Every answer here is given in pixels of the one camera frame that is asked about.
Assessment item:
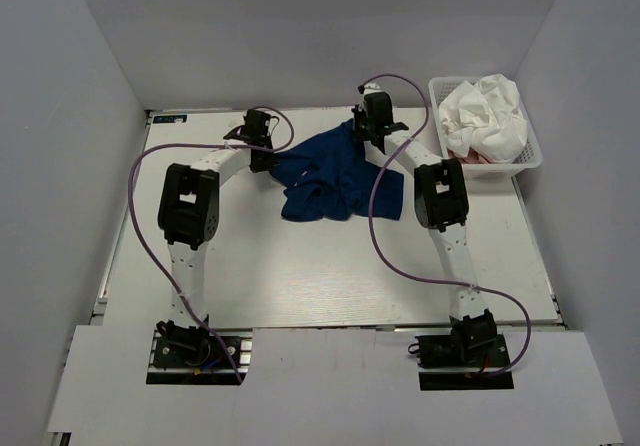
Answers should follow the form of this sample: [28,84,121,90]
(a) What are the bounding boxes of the white plastic basket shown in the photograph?
[428,77,542,180]

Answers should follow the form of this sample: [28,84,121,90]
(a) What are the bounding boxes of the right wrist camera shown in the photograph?
[357,82,382,96]

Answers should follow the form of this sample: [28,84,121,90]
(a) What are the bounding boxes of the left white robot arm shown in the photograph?
[158,109,277,327]

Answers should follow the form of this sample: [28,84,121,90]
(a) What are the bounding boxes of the blue t shirt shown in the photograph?
[270,120,404,222]

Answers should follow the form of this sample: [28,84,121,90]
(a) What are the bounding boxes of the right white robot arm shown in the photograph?
[353,83,497,365]

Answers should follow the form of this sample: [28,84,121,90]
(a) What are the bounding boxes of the white t shirt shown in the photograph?
[438,74,528,164]

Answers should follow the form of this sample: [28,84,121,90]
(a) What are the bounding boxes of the blue table label sticker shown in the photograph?
[152,114,188,124]

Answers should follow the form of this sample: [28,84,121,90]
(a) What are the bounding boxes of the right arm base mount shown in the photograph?
[407,334,514,391]

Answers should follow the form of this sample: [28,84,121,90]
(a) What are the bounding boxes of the pink t shirt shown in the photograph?
[448,149,491,165]

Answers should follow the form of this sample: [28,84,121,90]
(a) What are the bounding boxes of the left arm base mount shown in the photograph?
[146,321,252,386]

